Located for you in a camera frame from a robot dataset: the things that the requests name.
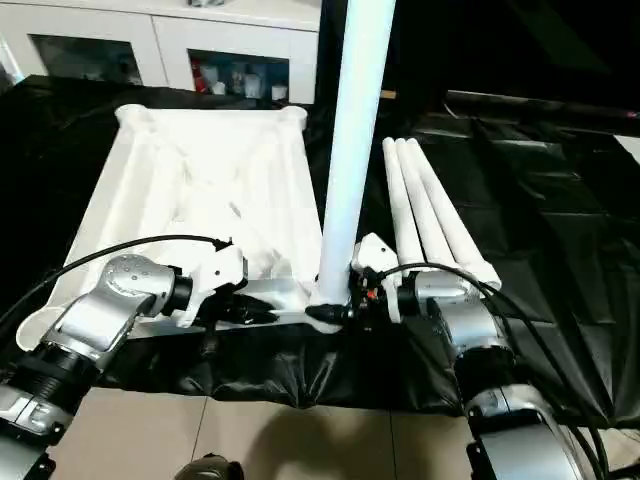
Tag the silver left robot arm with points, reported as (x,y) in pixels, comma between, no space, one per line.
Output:
(90,320)

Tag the black robot left foot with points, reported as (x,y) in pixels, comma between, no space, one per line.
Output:
(205,468)

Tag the small tan label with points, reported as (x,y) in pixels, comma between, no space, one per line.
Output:
(388,94)

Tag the black plastic mat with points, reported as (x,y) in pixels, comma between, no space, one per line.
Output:
(580,250)

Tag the red bottle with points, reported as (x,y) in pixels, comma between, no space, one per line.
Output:
(198,75)

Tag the white cabinet with glass doors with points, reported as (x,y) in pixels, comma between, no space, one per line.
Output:
(150,30)

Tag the black backdrop cloth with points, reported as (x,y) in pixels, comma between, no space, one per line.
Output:
(520,50)

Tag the light blue translucent pole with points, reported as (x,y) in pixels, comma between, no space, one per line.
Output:
(8,65)

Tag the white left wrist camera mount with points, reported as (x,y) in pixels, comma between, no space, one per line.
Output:
(215,270)

